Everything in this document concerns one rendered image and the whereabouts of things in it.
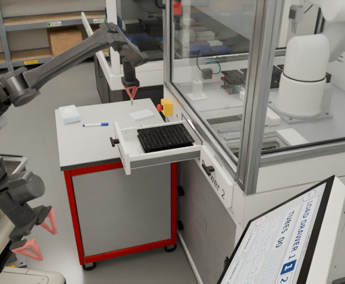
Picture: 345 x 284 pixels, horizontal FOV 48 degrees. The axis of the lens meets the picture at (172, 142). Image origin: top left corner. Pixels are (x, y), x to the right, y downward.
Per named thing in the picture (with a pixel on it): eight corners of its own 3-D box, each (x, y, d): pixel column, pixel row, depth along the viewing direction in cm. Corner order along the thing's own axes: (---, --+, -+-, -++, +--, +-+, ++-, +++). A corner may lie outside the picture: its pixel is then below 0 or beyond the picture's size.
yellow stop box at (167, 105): (163, 116, 204) (163, 104, 201) (159, 110, 210) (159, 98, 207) (172, 115, 206) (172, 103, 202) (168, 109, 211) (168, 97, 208)
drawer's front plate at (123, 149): (126, 175, 162) (124, 153, 157) (115, 141, 186) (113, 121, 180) (130, 174, 163) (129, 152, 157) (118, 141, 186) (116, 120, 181)
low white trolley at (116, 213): (79, 278, 217) (60, 165, 179) (71, 208, 269) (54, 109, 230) (178, 255, 232) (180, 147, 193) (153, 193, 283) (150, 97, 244)
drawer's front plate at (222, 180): (226, 208, 144) (229, 185, 138) (199, 166, 168) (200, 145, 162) (231, 208, 144) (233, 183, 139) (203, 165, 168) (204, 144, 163)
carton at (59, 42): (53, 56, 509) (49, 34, 495) (49, 49, 534) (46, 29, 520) (84, 52, 523) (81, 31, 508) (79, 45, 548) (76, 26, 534)
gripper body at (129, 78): (133, 78, 194) (132, 63, 190) (140, 85, 186) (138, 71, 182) (120, 80, 192) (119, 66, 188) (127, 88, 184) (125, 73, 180)
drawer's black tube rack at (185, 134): (146, 161, 168) (145, 148, 165) (137, 141, 183) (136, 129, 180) (194, 153, 174) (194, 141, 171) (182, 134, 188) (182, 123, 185)
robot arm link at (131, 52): (100, 28, 138) (115, 54, 138) (113, 19, 137) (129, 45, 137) (125, 50, 181) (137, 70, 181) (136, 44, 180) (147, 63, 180)
